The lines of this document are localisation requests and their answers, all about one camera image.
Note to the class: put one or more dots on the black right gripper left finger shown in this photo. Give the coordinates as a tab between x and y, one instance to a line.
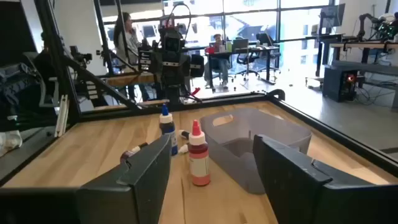
140	186

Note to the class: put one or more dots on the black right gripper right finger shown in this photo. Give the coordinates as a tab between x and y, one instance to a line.
289	186

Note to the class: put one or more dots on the red food coloring bottle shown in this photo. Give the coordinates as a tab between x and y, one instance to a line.
199	158

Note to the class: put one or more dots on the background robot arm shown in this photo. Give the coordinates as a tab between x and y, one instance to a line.
377	26

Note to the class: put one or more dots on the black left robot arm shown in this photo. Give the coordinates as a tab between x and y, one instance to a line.
171	74

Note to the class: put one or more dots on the small dark food coloring bottle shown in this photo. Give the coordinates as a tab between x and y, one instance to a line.
130	152

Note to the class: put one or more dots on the person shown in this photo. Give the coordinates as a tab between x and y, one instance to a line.
219	59
127	40

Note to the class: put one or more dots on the grey translucent plastic bin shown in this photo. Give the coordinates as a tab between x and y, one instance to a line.
248	140

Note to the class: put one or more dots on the black office chair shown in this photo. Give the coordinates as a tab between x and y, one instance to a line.
245	60
269	56

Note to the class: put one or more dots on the black office desk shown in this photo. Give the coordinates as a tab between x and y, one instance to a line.
248	49

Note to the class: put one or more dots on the black computer tower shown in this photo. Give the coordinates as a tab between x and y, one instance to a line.
339	84

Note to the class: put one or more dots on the white cloth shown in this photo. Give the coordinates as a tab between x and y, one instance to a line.
11	143

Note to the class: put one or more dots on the wooden workbench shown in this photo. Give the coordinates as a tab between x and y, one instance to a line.
363	46

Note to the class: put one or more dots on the black monitor on stand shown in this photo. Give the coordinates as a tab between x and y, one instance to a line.
332	15

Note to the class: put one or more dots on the black aluminium rig frame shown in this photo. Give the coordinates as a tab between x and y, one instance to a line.
217	101

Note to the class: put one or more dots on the black camera on frame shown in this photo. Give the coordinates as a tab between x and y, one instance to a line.
80	57

